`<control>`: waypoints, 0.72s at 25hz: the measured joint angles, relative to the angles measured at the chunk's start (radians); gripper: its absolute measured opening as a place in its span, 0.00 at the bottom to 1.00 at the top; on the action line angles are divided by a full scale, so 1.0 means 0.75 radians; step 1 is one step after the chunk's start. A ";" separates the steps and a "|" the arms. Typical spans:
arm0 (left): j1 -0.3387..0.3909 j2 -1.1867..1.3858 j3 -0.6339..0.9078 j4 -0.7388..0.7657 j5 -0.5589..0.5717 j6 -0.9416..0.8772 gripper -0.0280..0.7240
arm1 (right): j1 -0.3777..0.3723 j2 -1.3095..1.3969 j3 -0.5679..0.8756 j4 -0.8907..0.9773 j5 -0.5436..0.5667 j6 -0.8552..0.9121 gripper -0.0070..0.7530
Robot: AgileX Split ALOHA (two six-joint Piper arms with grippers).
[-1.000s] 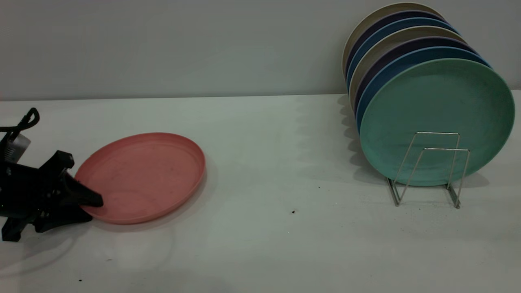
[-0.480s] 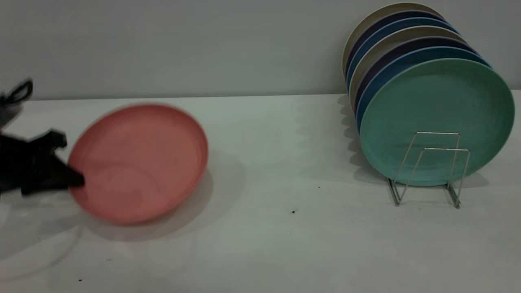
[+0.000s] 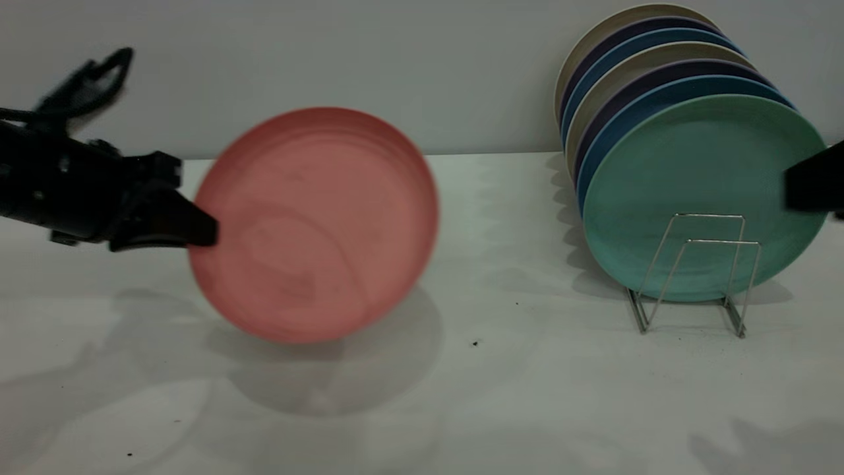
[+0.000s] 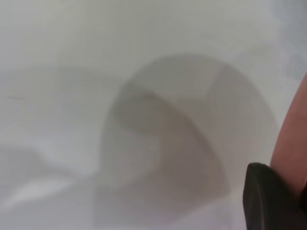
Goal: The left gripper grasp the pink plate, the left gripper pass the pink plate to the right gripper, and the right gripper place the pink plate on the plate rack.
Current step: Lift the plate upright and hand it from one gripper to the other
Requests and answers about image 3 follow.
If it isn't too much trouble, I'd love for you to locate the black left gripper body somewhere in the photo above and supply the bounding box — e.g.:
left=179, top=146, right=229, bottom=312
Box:
left=92, top=148, right=182, bottom=241

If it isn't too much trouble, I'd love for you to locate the blue plate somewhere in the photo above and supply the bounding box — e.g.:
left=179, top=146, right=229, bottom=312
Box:
left=576, top=75, right=797, bottom=215
left=562, top=28, right=746, bottom=146

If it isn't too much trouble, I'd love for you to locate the pink plate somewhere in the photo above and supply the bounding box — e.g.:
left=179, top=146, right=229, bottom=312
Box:
left=188, top=107, right=440, bottom=344

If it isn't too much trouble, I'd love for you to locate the silver wire plate rack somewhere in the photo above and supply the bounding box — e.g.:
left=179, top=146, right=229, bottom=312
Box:
left=625, top=212, right=762, bottom=339

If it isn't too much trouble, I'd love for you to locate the purple plate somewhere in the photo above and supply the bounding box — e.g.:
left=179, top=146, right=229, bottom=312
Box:
left=572, top=59, right=775, bottom=185
left=559, top=16, right=733, bottom=133

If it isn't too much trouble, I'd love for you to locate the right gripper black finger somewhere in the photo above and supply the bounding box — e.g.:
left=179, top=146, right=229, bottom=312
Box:
left=785, top=141, right=844, bottom=213

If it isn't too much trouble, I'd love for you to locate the green plate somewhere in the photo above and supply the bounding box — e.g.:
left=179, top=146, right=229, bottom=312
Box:
left=582, top=94, right=828, bottom=303

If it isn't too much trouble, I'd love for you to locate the beige plate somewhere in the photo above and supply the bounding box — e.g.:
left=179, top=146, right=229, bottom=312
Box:
left=554, top=3, right=723, bottom=126
left=565, top=42, right=756, bottom=166

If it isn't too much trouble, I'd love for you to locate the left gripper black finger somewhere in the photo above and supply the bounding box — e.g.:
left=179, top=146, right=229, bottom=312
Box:
left=109, top=195, right=218, bottom=251

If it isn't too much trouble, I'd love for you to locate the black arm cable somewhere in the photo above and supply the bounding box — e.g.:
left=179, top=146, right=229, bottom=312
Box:
left=0, top=47, right=134, bottom=126

